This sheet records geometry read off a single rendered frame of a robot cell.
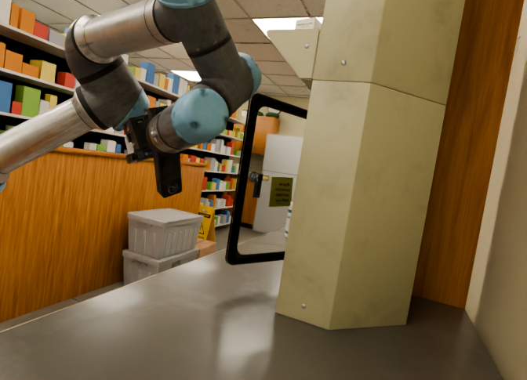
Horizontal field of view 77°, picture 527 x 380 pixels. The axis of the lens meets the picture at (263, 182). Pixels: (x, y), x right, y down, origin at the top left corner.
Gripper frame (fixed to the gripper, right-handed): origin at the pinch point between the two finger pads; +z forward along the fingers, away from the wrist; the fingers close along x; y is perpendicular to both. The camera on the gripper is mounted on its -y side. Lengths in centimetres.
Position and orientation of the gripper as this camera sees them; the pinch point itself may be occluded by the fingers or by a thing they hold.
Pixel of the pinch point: (136, 160)
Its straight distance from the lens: 80.9
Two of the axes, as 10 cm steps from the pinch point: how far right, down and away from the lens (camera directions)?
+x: -7.4, 2.9, -6.1
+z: -6.2, 0.9, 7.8
